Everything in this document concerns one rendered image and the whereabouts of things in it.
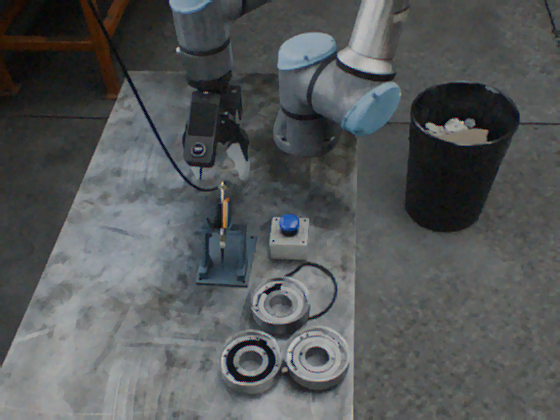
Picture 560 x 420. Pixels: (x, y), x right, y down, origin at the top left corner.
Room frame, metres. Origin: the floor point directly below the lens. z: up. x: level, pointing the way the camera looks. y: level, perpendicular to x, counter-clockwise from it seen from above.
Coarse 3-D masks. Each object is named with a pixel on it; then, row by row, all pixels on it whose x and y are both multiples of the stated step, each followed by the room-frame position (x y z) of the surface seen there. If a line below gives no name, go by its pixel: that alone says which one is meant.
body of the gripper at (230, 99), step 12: (228, 72) 0.83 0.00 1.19; (192, 84) 0.82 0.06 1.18; (204, 84) 0.81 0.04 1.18; (216, 84) 0.81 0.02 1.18; (228, 84) 0.88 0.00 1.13; (228, 96) 0.86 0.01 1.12; (240, 96) 0.88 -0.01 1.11; (228, 108) 0.83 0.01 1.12; (240, 108) 0.88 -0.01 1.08; (228, 120) 0.81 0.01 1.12; (240, 120) 0.86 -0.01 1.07; (228, 132) 0.81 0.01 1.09
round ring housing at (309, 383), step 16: (304, 336) 0.58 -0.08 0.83; (320, 336) 0.58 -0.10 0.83; (336, 336) 0.58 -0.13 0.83; (288, 352) 0.56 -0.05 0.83; (304, 352) 0.55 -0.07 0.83; (320, 352) 0.56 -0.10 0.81; (288, 368) 0.53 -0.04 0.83; (320, 368) 0.52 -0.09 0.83; (304, 384) 0.50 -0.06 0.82; (320, 384) 0.49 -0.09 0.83
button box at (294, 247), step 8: (272, 224) 0.84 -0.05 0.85; (304, 224) 0.83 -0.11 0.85; (272, 232) 0.82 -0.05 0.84; (280, 232) 0.81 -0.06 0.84; (288, 232) 0.81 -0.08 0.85; (296, 232) 0.81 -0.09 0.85; (304, 232) 0.81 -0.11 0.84; (272, 240) 0.80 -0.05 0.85; (280, 240) 0.79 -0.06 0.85; (288, 240) 0.79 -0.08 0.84; (296, 240) 0.79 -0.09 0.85; (304, 240) 0.79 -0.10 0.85; (272, 248) 0.79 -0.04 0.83; (280, 248) 0.78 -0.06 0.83; (288, 248) 0.78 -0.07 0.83; (296, 248) 0.78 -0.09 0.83; (304, 248) 0.78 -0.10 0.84; (272, 256) 0.79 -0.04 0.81; (280, 256) 0.79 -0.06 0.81; (288, 256) 0.78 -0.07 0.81; (296, 256) 0.78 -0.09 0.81; (304, 256) 0.78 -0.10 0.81
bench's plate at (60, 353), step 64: (128, 128) 1.25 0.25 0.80; (256, 128) 1.20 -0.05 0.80; (128, 192) 1.02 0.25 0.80; (192, 192) 1.00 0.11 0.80; (256, 192) 0.98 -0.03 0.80; (320, 192) 0.96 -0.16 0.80; (64, 256) 0.86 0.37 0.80; (128, 256) 0.84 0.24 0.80; (192, 256) 0.82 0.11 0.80; (256, 256) 0.80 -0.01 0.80; (320, 256) 0.78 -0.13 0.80; (64, 320) 0.70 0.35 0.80; (128, 320) 0.68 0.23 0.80; (192, 320) 0.66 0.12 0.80; (320, 320) 0.63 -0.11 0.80; (0, 384) 0.58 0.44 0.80; (64, 384) 0.56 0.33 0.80; (128, 384) 0.55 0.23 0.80; (192, 384) 0.53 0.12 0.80
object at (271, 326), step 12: (276, 276) 0.71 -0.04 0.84; (264, 288) 0.70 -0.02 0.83; (300, 288) 0.69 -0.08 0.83; (252, 300) 0.66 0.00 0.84; (276, 300) 0.68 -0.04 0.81; (288, 300) 0.67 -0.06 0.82; (252, 312) 0.65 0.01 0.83; (276, 312) 0.64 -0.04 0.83; (288, 312) 0.64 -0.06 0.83; (300, 312) 0.63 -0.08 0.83; (264, 324) 0.62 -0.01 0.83; (276, 324) 0.61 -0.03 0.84; (288, 324) 0.61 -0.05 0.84; (300, 324) 0.62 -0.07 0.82
